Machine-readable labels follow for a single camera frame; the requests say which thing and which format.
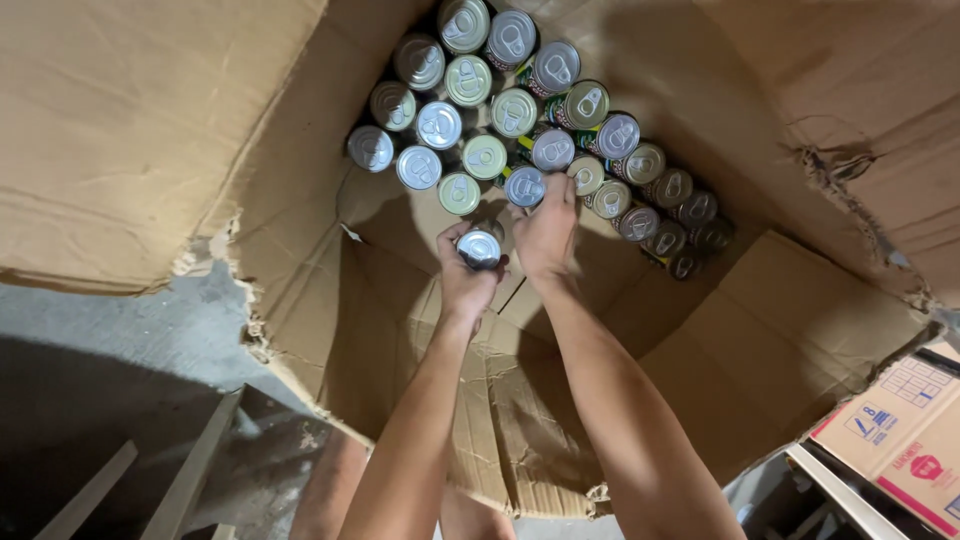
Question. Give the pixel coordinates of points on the person's right hand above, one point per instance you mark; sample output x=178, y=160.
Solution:
x=547, y=240

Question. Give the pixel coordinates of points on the person's left hand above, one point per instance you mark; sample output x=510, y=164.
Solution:
x=465, y=289

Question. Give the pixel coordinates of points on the silver-lid tin can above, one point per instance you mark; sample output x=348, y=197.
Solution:
x=478, y=248

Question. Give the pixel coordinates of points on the silver-lid can green label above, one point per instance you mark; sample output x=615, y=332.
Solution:
x=524, y=185

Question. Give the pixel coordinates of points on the group of tin cans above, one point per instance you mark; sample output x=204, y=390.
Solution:
x=465, y=79

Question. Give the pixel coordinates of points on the person's right leg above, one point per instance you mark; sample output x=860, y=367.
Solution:
x=472, y=521

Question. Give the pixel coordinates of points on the person's leg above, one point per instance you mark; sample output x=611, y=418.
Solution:
x=330, y=487
x=472, y=521

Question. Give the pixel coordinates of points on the person's left leg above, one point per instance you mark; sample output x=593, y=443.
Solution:
x=330, y=487

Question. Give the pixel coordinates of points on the wide wooden plank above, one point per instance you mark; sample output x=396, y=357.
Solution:
x=191, y=465

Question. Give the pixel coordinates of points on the large torn brown cardboard box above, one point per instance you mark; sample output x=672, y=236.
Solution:
x=112, y=150

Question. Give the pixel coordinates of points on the brown carton with printed labels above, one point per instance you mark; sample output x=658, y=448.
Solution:
x=900, y=427

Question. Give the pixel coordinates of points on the narrow wooden plank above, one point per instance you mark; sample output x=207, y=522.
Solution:
x=86, y=491

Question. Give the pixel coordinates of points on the white metal shelf rail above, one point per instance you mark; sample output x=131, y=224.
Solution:
x=840, y=487

